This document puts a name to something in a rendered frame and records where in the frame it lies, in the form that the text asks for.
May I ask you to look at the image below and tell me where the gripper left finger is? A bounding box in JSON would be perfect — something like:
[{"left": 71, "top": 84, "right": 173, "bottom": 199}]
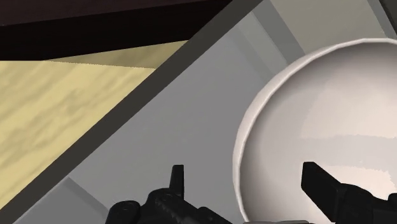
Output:
[{"left": 104, "top": 164, "right": 233, "bottom": 224}]

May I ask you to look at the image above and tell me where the white bowl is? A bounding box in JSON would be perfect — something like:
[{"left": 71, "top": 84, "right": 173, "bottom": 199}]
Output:
[{"left": 232, "top": 38, "right": 397, "bottom": 224}]

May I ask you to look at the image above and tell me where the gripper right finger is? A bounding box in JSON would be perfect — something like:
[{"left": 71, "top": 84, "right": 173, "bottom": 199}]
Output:
[{"left": 301, "top": 161, "right": 397, "bottom": 224}]

